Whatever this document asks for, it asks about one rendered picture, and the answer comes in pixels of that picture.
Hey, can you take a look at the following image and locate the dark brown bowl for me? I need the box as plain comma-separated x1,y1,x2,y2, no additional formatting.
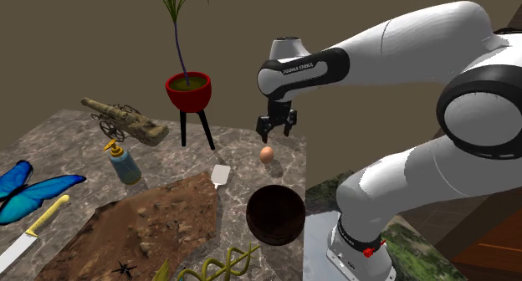
245,184,307,247

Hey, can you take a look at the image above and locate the landscape patterned robot stand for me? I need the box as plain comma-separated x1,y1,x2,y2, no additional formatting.
303,169,470,281

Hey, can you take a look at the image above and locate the brown egg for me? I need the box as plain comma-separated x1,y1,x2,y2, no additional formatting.
258,146,275,165

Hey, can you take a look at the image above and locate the blue butterfly figure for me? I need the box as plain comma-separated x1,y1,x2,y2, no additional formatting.
0,159,88,227

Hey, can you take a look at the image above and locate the yellow handled knife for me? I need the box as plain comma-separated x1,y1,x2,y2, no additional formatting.
0,193,71,274

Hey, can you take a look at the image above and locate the plant in red pot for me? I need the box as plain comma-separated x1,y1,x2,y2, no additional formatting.
148,0,217,151

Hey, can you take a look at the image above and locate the yellow green curly plant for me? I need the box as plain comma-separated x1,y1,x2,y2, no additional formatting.
152,242,261,281

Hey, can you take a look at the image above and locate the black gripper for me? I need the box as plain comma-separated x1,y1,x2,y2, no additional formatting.
255,99,299,145

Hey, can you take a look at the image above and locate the olive model cannon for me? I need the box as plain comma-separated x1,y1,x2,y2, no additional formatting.
79,96,171,148

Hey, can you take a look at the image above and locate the brown rocky soil slab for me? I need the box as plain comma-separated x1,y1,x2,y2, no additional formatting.
34,171,223,281

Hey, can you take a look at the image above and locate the blue yellow pump bottle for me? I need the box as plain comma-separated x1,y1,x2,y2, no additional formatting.
103,138,143,186

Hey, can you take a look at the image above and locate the small black spiky figure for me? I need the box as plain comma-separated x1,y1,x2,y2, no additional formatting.
111,260,138,280

